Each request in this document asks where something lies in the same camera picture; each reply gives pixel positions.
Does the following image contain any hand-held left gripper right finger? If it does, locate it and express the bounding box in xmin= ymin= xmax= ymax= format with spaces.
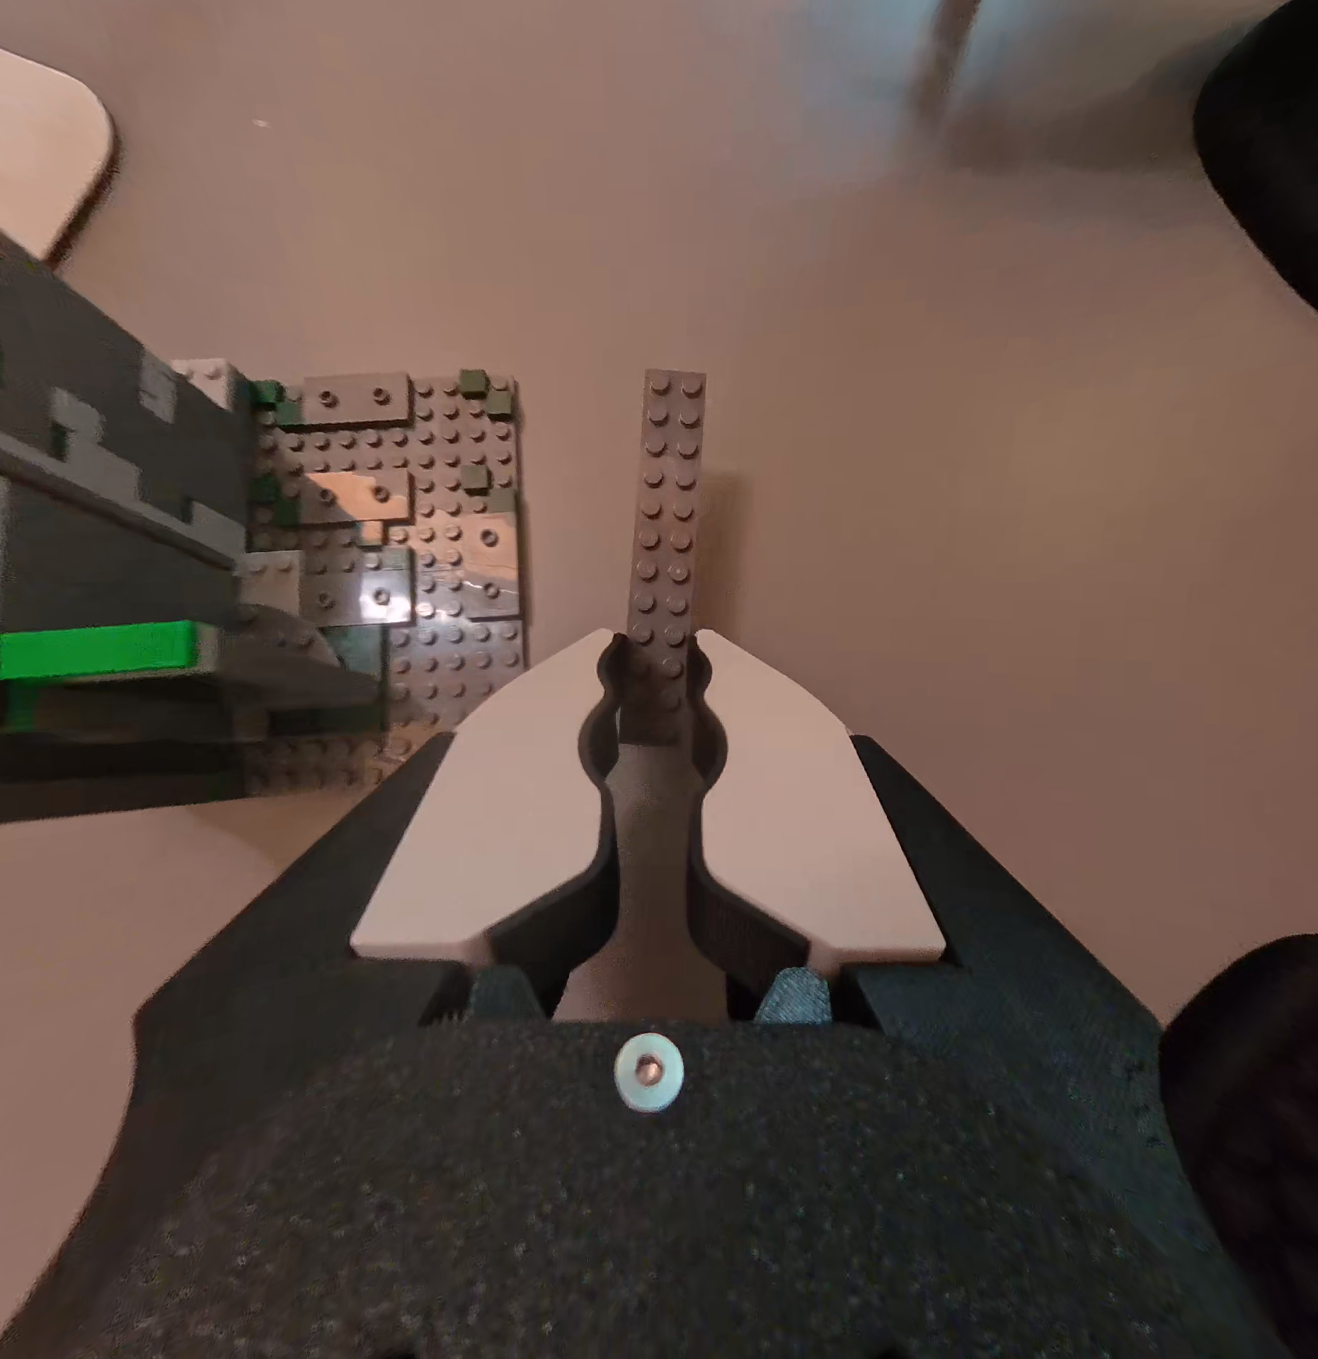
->
xmin=687 ymin=628 xmax=948 ymax=1012

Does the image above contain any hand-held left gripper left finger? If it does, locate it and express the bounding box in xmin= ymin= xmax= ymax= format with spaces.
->
xmin=349 ymin=628 xmax=627 ymax=1012

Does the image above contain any long grey brick plate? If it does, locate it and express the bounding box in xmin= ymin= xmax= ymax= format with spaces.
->
xmin=618 ymin=368 xmax=710 ymax=745

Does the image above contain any grey green brick model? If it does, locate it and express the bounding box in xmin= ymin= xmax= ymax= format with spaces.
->
xmin=0 ymin=225 xmax=534 ymax=830

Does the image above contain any grey desk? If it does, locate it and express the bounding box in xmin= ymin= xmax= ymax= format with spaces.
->
xmin=0 ymin=0 xmax=1318 ymax=1359

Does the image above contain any black chair armrest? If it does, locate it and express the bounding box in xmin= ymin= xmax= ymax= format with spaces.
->
xmin=1196 ymin=0 xmax=1318 ymax=325
xmin=1160 ymin=935 xmax=1318 ymax=1359

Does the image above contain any white book stand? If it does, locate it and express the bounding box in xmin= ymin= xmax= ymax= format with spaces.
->
xmin=0 ymin=39 xmax=121 ymax=268

